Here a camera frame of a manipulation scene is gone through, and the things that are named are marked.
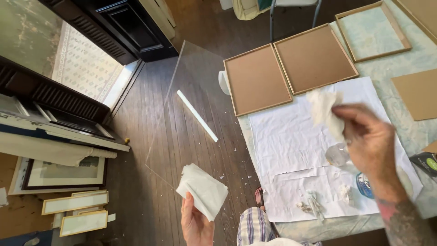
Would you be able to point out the person's left hand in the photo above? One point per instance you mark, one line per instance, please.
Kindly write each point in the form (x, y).
(196, 229)

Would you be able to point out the person's right hand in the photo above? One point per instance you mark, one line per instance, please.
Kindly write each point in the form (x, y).
(372, 150)

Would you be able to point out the person's right fingers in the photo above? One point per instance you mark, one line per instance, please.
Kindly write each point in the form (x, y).
(348, 116)

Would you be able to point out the clear glass pane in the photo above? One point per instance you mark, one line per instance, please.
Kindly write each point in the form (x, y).
(184, 116)

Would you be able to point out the clear spray bottle blue label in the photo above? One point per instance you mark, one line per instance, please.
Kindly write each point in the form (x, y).
(336, 155)

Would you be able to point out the large white paper sheet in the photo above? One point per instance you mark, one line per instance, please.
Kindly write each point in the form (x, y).
(293, 150)

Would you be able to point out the loose brown backing board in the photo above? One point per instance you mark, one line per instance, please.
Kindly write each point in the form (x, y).
(418, 94)

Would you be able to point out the small white tissue scrap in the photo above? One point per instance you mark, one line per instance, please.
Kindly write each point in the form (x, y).
(344, 193)

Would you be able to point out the pale patterned tablecloth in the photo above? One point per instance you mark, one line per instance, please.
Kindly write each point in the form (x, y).
(409, 65)

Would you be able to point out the small brown cardboard piece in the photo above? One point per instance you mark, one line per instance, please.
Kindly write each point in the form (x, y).
(432, 147)

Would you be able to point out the black packet with green label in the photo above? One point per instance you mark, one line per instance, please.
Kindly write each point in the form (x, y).
(425, 164)

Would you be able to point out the dirty crumpled tissue scrap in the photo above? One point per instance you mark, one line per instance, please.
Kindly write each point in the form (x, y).
(312, 205)

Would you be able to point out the person's bare foot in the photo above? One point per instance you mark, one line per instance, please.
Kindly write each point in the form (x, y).
(259, 197)

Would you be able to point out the grey metal chair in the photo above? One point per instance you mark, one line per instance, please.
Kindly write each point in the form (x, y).
(295, 2)

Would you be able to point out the white paper towel roll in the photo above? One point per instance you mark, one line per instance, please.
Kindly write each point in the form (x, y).
(223, 82)

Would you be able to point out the person's striped trousers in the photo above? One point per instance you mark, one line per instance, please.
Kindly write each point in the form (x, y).
(254, 227)

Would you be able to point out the cream fabric bag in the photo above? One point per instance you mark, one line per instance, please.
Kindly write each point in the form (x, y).
(245, 8)

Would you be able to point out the black panelled door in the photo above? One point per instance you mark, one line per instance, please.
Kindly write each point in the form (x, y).
(123, 27)

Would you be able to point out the white patterned rug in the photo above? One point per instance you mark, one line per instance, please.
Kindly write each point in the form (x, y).
(85, 65)

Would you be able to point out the white painted wooden boards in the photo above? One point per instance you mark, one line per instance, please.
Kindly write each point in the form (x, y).
(61, 131)

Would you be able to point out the dark framed picture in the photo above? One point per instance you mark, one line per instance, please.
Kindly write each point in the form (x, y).
(65, 174)

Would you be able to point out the black louvred shutter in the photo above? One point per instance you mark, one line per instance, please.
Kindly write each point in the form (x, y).
(51, 95)

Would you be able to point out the rolled cream canvas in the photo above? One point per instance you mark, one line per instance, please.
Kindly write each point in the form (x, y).
(51, 152)

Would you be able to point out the wooden frame with brown backing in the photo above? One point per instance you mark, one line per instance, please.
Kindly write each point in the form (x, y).
(257, 80)
(314, 58)
(423, 13)

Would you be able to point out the empty wooden picture frame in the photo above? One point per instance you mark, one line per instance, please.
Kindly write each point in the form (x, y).
(346, 37)

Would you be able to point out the gold picture frame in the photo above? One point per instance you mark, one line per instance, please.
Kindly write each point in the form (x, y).
(75, 202)
(83, 222)

